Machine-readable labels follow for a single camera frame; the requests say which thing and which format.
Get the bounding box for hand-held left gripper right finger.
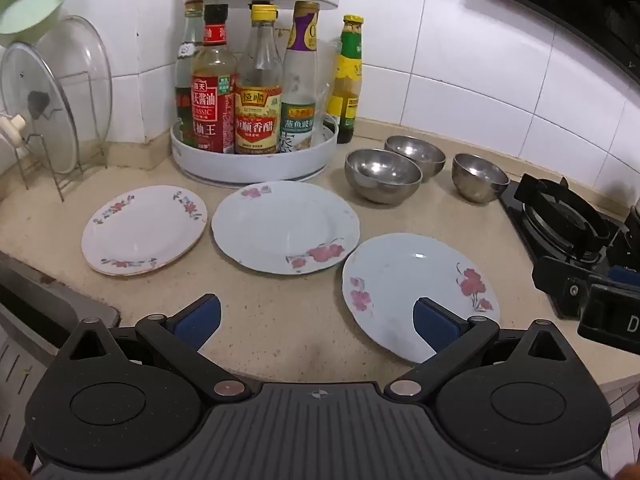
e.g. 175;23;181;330
384;297;588;403

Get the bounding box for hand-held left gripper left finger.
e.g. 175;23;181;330
52;294;251;403

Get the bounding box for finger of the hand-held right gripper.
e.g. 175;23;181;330
602;264;640;288
531;255;601;320

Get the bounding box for white plate pink flowers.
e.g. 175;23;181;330
211;181;362;275
342;233;501;365

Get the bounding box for gold rimmed floral plate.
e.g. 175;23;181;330
81;185;208;277

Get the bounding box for stainless steel bowl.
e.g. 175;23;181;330
452;153;510;204
345;149;423;205
384;135;447;181

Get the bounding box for white two-tier rotating rack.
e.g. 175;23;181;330
170;0;347;184

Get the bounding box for steel sink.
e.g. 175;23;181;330
0;252;122;461

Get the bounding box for red label soy sauce bottle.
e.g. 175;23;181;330
191;4;239;153

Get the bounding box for yellow cap vinegar bottle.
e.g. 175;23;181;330
234;4;284;156

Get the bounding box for green yellow label bottle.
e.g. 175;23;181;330
324;15;366;145

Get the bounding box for beige knob pot lid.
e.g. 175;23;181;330
0;114;27;147

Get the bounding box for dark sauce bottle white label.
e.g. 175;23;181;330
175;0;205;148

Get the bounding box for black range hood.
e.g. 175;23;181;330
481;0;640;83

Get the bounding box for large glass pot lid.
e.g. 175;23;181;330
37;15;113;158

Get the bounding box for purple label sauce bottle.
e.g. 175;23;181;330
279;1;321;153

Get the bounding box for glass pot lid black knob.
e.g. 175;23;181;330
0;42;82;176

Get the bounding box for green plastic basin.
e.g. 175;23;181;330
0;0;76;50

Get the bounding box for metal wire lid rack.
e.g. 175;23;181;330
14;72;109;204

